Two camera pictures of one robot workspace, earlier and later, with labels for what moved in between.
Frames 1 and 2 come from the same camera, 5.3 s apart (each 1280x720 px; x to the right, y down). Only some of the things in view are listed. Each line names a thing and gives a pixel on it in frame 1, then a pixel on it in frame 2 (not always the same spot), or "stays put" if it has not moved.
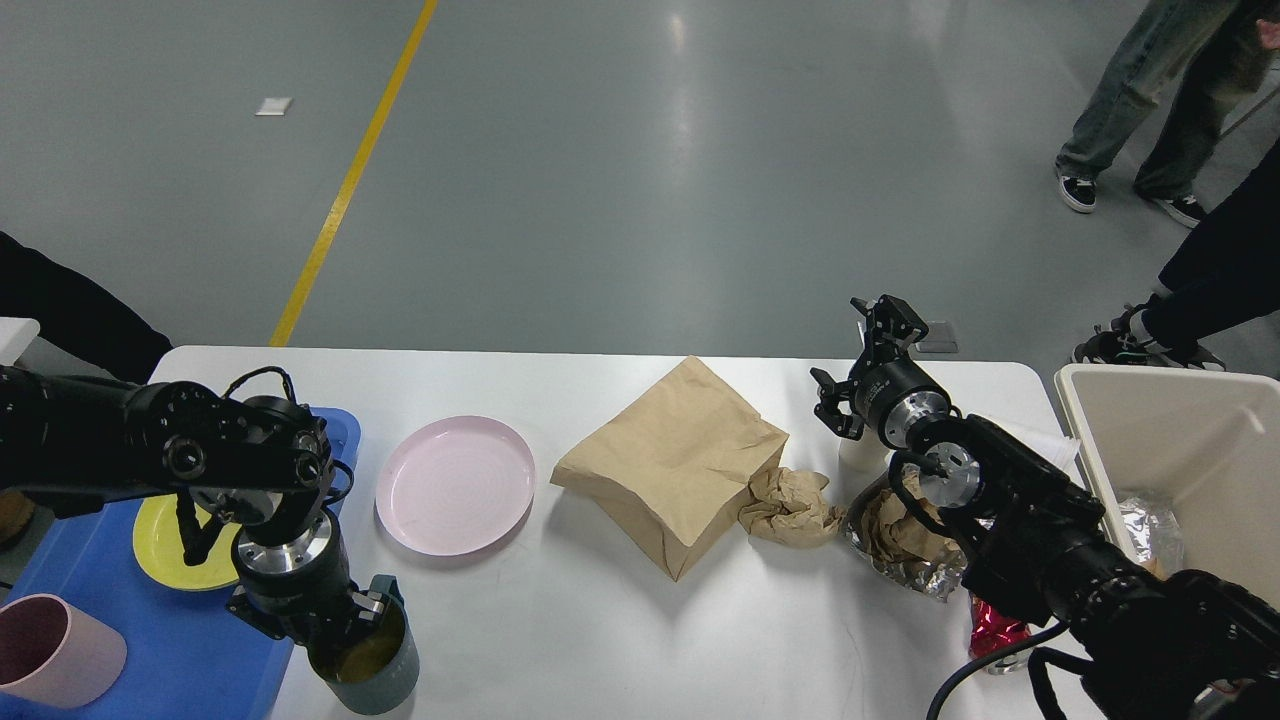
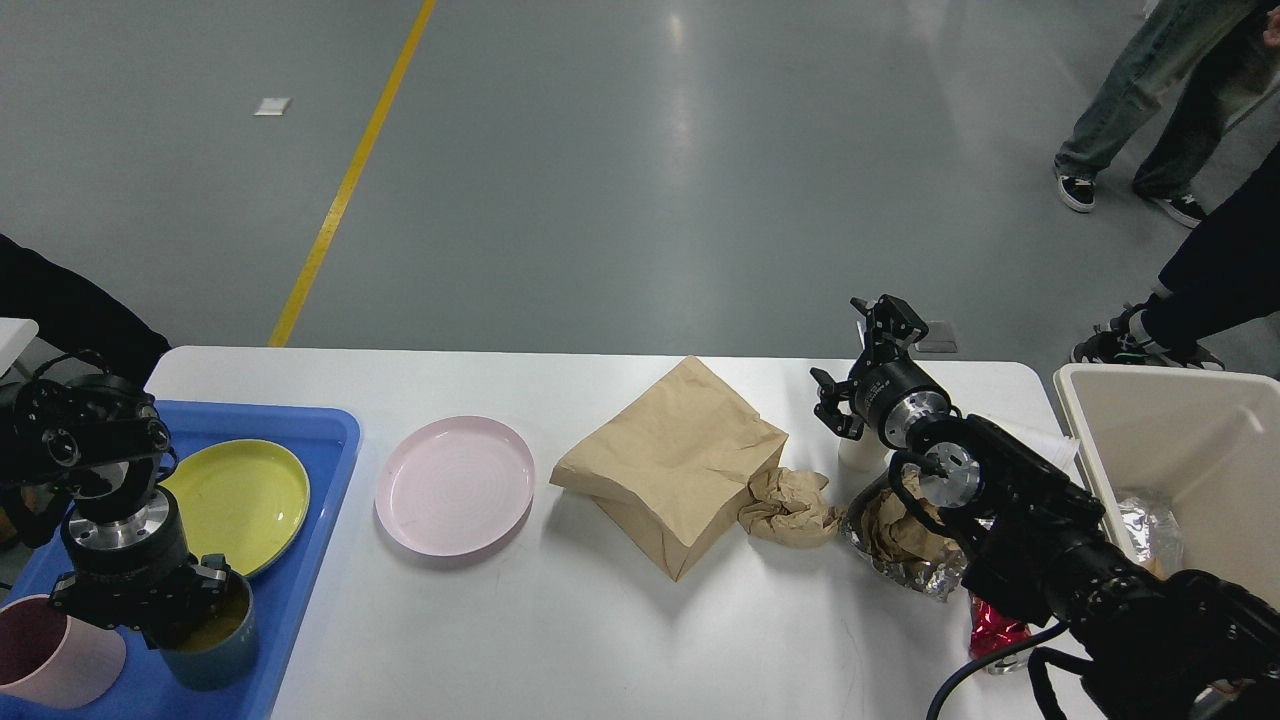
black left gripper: [302, 589] -> [138, 574]
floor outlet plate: [940, 338] stays put
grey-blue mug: [372, 666] -> [223, 654]
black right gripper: [889, 390] stays put
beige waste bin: [1207, 438] stays put
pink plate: [454, 484] stays put
